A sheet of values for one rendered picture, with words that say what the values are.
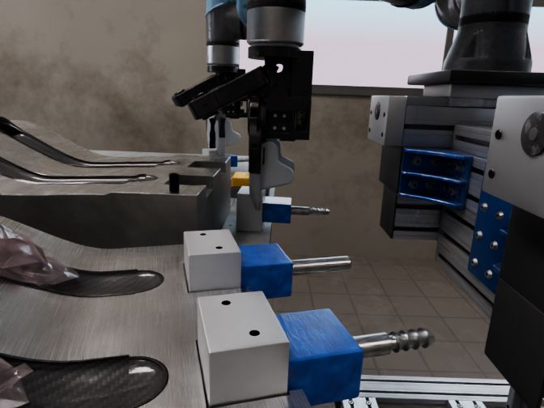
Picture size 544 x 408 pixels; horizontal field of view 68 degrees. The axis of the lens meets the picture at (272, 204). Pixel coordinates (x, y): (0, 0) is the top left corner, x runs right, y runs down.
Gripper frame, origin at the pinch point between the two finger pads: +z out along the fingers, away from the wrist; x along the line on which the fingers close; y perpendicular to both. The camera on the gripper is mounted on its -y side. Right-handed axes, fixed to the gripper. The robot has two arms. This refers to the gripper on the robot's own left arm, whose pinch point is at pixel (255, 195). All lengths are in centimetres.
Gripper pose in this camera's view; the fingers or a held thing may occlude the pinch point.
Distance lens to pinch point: 58.4
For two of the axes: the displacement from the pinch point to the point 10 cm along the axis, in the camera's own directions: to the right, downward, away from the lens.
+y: 10.0, 0.5, -0.6
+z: -0.3, 9.7, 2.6
